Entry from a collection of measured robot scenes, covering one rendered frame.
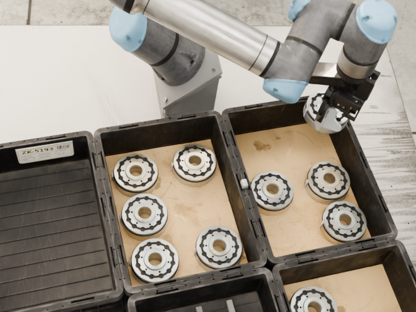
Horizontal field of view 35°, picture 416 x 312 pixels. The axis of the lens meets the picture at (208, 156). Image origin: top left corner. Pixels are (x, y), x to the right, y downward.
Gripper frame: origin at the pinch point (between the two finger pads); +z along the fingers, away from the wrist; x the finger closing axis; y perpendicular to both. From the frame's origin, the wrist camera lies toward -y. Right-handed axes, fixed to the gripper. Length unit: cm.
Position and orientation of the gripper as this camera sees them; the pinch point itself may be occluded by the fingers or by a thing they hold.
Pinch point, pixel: (320, 117)
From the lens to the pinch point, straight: 151.2
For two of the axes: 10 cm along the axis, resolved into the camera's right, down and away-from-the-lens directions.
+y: 8.5, 4.9, -1.9
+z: -1.0, 5.2, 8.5
